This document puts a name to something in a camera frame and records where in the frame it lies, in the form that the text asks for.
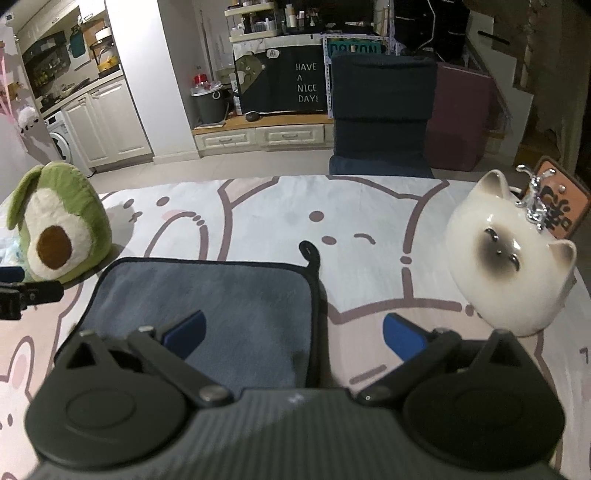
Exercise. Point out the white sheep plush toy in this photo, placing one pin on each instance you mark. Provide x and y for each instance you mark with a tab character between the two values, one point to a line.
27	117

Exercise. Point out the orange square sign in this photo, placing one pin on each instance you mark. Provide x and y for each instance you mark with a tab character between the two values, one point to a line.
565	203

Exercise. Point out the white washing machine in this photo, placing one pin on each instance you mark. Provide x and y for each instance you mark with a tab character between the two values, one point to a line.
62	138

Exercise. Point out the green plate sign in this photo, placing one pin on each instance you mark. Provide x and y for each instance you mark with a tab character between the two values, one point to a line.
355	47

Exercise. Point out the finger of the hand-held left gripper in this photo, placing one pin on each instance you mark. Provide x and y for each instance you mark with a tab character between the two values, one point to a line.
10	274
41	292

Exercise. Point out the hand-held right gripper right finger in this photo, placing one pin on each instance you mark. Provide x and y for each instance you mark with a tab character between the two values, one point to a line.
402	339

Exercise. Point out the white desktop shelf organiser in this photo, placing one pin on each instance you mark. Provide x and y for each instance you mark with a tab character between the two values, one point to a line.
251	21

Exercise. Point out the black printed cloth cover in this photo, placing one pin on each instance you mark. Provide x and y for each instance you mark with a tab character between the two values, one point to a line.
286	83

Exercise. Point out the printed cartoon blanket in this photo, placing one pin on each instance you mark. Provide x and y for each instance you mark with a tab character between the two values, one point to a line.
277	217

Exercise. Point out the yellow glass jar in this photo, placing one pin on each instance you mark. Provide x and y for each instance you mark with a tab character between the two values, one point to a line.
107	60

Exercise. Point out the silver metal ornament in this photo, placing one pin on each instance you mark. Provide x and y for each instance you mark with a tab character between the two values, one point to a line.
538	205

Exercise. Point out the green avocado plush toy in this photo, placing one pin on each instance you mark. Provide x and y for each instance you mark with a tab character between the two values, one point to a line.
69	217

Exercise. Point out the grey towel with black edge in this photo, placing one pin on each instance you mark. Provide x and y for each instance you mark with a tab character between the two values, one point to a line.
249	318

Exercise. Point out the purple cushion block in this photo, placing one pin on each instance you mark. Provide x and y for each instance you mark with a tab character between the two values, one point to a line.
461	115

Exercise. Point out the pale blue packet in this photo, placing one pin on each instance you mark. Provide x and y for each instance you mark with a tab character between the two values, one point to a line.
11	253

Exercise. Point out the white kitchen cabinet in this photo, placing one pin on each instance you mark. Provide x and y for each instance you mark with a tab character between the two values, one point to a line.
111	120

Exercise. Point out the white drawer bench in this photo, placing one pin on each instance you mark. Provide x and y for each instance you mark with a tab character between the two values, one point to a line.
268	134

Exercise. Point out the white ceramic cat figure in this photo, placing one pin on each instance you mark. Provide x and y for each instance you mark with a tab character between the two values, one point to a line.
503	277

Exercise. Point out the black hanging clothes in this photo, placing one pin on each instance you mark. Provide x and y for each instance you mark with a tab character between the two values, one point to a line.
429	27

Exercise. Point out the grey trash bin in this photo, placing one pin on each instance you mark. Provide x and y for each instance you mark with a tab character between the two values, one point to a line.
210	106

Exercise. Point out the dark blue floor chair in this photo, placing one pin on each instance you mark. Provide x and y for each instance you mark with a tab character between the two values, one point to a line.
383	101

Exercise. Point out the teal cutting board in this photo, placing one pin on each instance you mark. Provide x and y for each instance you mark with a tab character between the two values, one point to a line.
77	42

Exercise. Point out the black range hood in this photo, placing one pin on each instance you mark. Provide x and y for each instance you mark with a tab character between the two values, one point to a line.
44	46

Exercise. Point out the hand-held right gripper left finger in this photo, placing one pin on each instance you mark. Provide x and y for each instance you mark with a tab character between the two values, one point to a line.
185	334

